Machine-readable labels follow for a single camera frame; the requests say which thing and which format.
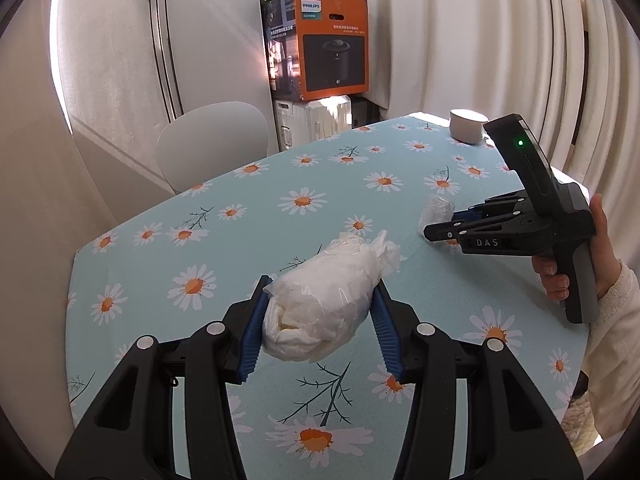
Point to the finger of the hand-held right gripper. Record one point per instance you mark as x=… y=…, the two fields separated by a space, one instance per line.
x=445 y=232
x=492 y=205

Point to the white appliance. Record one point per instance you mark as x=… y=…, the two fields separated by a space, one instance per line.
x=315 y=117

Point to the white refrigerator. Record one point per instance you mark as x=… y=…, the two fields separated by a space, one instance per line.
x=125 y=60

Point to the person's right hand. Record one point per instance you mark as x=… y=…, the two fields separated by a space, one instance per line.
x=602 y=250

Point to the white chair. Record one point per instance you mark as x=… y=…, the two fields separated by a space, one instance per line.
x=215 y=140

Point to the white paper cup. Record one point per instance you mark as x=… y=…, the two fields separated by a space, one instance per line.
x=467 y=127

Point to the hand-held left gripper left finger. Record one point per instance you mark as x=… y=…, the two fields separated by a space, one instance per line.
x=250 y=330

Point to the daisy print tablecloth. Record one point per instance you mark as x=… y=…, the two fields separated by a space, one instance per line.
x=250 y=240

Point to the clear plastic bag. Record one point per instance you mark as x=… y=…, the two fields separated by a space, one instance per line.
x=325 y=295

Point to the white curtain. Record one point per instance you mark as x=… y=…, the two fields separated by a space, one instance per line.
x=475 y=35

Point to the clear plastic wrap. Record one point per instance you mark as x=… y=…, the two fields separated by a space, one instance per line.
x=435 y=210

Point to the orange cardboard appliance box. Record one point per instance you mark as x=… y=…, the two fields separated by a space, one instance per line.
x=332 y=55

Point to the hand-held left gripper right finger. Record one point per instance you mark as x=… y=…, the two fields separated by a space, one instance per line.
x=385 y=330

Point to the person's right forearm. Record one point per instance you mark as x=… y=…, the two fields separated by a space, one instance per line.
x=615 y=350

